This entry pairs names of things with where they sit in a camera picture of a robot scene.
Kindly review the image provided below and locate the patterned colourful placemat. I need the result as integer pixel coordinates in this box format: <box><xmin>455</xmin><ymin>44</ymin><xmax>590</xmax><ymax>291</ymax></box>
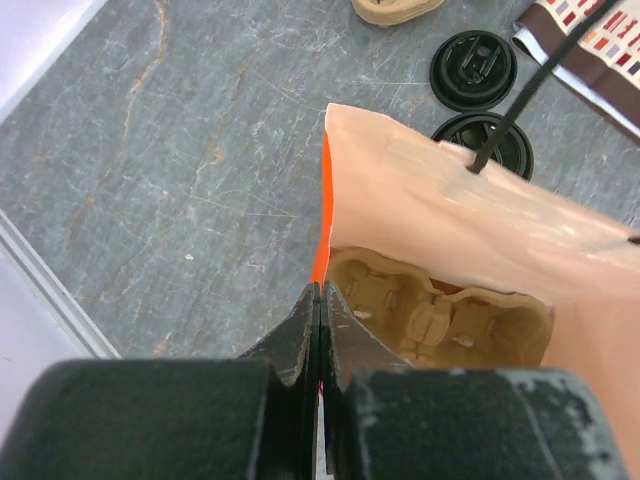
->
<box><xmin>512</xmin><ymin>0</ymin><xmax>639</xmax><ymax>139</ymax></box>

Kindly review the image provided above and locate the black plastic coffee lid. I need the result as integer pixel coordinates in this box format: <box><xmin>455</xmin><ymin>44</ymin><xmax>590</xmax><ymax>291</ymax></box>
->
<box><xmin>432</xmin><ymin>112</ymin><xmax>534</xmax><ymax>181</ymax></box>

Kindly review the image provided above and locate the single cardboard cup carrier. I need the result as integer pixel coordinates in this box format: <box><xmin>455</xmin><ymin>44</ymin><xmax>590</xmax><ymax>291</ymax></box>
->
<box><xmin>327</xmin><ymin>248</ymin><xmax>554</xmax><ymax>368</ymax></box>

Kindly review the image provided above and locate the cardboard cup carrier stack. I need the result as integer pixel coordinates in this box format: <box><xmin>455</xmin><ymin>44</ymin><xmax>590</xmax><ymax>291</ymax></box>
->
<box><xmin>351</xmin><ymin>0</ymin><xmax>445</xmax><ymax>28</ymax></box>

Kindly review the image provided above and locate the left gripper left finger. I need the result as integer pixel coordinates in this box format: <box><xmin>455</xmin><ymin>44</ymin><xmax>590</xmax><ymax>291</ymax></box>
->
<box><xmin>14</xmin><ymin>284</ymin><xmax>320</xmax><ymax>479</ymax></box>

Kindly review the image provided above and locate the orange paper bag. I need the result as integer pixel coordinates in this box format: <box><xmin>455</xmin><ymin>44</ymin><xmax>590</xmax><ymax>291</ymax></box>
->
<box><xmin>311</xmin><ymin>103</ymin><xmax>639</xmax><ymax>477</ymax></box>

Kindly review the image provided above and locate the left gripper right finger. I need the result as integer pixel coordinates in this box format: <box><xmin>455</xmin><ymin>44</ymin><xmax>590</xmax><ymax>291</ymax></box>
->
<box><xmin>320</xmin><ymin>283</ymin><xmax>630</xmax><ymax>479</ymax></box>

